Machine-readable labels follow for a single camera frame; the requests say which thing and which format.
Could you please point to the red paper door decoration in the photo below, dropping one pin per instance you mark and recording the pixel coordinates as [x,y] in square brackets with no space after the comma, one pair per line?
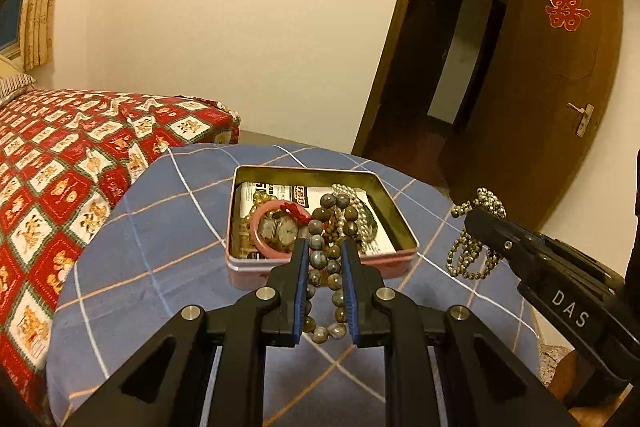
[567,14]

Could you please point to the pink bangle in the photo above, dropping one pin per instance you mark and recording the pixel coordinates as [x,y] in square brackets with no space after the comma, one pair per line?
[256,232]

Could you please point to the red tassel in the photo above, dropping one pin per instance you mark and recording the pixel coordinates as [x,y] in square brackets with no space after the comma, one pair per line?
[295,209]

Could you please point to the person's right hand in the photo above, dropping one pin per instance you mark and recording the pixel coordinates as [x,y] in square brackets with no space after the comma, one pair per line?
[590,414]

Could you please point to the brown wooden door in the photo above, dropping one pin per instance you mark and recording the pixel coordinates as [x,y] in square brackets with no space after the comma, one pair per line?
[540,107]

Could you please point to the striped pillow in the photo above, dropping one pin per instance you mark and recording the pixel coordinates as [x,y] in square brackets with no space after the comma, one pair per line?
[15,84]

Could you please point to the window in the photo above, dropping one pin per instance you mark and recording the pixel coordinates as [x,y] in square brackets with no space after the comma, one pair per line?
[10,22]

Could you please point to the silver wristwatch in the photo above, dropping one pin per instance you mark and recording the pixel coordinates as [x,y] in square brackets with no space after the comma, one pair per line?
[287,229]

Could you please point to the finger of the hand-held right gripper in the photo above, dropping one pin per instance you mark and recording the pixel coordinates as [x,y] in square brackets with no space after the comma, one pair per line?
[500,237]

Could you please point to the pink floral tin box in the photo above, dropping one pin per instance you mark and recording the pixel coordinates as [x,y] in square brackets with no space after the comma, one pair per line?
[250,274]

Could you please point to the blue checked tablecloth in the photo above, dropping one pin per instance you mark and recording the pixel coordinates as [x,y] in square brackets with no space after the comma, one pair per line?
[150,247]

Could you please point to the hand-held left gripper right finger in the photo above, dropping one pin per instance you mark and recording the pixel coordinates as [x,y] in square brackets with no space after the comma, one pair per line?
[350,292]

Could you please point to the red printed bedspread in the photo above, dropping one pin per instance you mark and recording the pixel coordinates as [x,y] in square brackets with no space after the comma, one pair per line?
[60,167]

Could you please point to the cream wooden headboard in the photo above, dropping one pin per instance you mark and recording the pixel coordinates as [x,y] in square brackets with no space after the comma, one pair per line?
[6,64]

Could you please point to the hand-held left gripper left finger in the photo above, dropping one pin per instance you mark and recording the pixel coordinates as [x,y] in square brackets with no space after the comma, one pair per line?
[301,287]

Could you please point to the brown wooden door frame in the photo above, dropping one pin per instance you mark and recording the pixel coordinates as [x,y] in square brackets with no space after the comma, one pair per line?
[395,32]

